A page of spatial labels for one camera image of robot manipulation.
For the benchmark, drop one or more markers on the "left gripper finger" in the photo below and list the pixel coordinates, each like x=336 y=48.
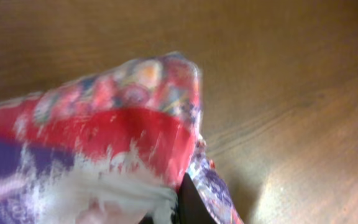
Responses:
x=184 y=206

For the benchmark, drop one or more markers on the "red floral tissue pack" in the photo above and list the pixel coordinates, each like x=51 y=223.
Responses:
x=86 y=152

